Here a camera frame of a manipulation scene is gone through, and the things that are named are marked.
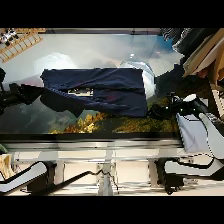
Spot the black cable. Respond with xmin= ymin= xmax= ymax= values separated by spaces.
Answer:
xmin=31 ymin=169 xmax=119 ymax=197

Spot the dark blue garment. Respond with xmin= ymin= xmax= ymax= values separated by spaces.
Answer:
xmin=39 ymin=67 xmax=149 ymax=118

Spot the heap of clothes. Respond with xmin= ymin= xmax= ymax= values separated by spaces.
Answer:
xmin=159 ymin=27 xmax=224 ymax=101

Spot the silver frame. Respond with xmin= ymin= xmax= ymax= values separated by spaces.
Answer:
xmin=0 ymin=138 xmax=224 ymax=197

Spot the wooden lattice rack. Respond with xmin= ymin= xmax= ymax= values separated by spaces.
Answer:
xmin=0 ymin=27 xmax=47 ymax=64

